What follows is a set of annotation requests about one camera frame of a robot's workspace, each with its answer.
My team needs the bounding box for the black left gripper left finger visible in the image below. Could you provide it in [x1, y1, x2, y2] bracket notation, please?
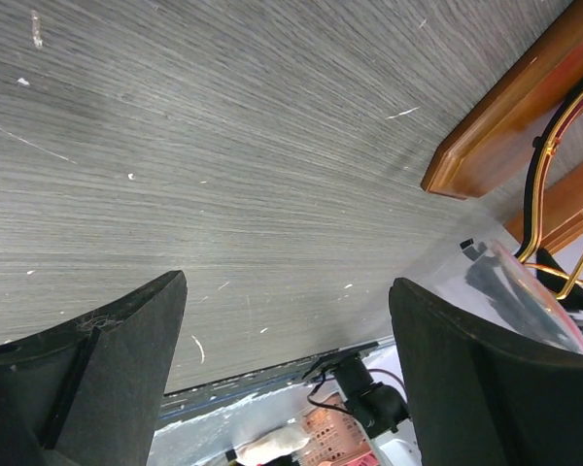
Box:
[0, 271, 188, 465]

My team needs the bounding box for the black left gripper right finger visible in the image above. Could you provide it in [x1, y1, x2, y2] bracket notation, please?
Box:
[389, 278, 583, 465]

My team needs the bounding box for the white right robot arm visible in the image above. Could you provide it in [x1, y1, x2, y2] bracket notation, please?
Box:
[302, 341, 422, 465]

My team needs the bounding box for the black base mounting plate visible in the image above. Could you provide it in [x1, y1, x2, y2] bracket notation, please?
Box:
[157, 339, 394, 431]

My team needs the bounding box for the gold wire wine glass rack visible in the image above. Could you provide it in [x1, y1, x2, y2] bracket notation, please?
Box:
[420, 0, 583, 300]

